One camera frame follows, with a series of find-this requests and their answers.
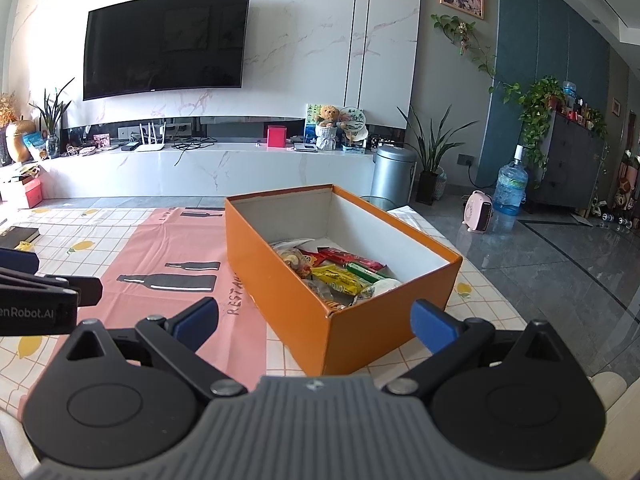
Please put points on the dark book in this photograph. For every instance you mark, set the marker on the dark book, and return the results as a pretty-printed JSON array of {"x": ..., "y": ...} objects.
[{"x": 17, "y": 236}]

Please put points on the red storage box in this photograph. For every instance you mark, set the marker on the red storage box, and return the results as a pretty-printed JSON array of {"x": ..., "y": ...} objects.
[{"x": 22, "y": 194}]

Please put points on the wall socket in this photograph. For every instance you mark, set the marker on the wall socket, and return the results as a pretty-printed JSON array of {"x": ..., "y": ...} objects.
[{"x": 465, "y": 160}]

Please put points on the blue water bottle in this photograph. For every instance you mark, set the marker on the blue water bottle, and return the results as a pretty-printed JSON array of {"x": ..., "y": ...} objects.
[{"x": 510, "y": 190}]

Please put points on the white router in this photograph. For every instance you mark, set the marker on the white router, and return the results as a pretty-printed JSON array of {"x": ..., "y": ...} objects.
[{"x": 150, "y": 147}]

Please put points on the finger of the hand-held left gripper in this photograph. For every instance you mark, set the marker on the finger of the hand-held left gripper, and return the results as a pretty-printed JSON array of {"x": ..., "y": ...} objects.
[
  {"x": 20, "y": 260},
  {"x": 85, "y": 290}
]

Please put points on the blue plastic packet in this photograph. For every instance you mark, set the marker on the blue plastic packet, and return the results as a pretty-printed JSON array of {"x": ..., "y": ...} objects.
[{"x": 34, "y": 141}]

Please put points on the white blue snack packet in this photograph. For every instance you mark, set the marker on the white blue snack packet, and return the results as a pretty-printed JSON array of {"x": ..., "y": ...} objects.
[{"x": 380, "y": 290}]

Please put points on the silver trash can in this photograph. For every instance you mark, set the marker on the silver trash can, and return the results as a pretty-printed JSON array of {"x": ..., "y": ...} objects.
[{"x": 392, "y": 175}]

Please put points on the round glass table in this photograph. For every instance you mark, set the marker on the round glass table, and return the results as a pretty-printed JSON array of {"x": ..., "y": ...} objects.
[{"x": 380, "y": 202}]

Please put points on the brown teddy bear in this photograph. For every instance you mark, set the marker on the brown teddy bear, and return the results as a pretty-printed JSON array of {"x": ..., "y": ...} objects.
[{"x": 327, "y": 116}]

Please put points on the pink fan heater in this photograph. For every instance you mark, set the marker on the pink fan heater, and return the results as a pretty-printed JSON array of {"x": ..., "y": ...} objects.
[{"x": 477, "y": 212}]

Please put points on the dark red biscuit packet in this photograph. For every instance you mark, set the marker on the dark red biscuit packet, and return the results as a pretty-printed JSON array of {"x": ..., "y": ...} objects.
[{"x": 350, "y": 257}]

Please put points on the grey cabinet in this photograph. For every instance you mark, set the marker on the grey cabinet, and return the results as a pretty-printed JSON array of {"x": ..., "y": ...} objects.
[{"x": 570, "y": 165}]

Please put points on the potted long-leaf plant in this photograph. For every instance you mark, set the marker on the potted long-leaf plant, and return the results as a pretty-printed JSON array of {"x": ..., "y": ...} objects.
[{"x": 427, "y": 187}]

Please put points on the clear candy packet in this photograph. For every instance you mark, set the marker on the clear candy packet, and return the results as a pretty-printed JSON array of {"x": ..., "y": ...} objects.
[{"x": 292, "y": 262}]

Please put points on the small yellow object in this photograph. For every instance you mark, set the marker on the small yellow object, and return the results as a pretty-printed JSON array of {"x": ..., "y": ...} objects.
[{"x": 26, "y": 246}]

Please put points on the white marble television console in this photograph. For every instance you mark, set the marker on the white marble television console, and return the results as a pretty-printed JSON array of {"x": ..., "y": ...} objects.
[{"x": 225, "y": 170}]

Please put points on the small photo frame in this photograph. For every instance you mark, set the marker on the small photo frame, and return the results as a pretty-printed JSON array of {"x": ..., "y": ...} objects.
[{"x": 102, "y": 140}]

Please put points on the green snack packet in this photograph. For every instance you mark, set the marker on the green snack packet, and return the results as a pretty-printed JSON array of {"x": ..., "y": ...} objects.
[{"x": 367, "y": 271}]

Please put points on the orange cardboard box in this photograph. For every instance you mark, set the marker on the orange cardboard box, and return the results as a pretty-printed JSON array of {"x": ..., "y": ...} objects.
[{"x": 280, "y": 300}]

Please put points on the potato stick snack packet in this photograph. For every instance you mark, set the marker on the potato stick snack packet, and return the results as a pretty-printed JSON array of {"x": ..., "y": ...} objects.
[{"x": 334, "y": 305}]

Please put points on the gold vase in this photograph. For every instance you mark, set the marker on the gold vase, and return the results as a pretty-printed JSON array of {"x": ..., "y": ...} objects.
[{"x": 20, "y": 142}]

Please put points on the red square box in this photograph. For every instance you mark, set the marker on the red square box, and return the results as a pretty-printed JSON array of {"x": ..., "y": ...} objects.
[{"x": 276, "y": 136}]

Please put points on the green picture card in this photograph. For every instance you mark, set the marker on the green picture card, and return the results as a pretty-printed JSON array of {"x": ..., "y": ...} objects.
[{"x": 312, "y": 115}]

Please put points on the white kitchen scale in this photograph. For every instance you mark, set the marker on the white kitchen scale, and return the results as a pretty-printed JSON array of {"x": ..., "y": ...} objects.
[{"x": 305, "y": 147}]

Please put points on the potted orchid plant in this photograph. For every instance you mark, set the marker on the potted orchid plant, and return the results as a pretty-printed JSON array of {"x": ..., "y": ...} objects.
[{"x": 52, "y": 125}]

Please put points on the black television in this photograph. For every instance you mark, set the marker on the black television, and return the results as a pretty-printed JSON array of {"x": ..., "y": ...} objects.
[{"x": 165, "y": 45}]

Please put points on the round paper fan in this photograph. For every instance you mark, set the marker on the round paper fan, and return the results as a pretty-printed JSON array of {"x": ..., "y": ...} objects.
[{"x": 352, "y": 121}]

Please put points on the yellow snack packet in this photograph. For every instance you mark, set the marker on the yellow snack packet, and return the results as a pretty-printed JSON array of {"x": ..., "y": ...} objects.
[{"x": 340, "y": 280}]

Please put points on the pothos plant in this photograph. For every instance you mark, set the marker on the pothos plant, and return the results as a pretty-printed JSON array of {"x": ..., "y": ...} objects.
[{"x": 537, "y": 110}]

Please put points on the hanging vine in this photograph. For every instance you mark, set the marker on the hanging vine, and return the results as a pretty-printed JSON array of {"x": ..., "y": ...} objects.
[{"x": 465, "y": 35}]

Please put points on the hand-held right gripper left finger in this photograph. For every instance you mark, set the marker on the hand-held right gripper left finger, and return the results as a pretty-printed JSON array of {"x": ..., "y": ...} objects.
[{"x": 197, "y": 322}]

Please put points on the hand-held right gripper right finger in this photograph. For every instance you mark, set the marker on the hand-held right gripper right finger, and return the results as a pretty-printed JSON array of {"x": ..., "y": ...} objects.
[{"x": 432, "y": 327}]

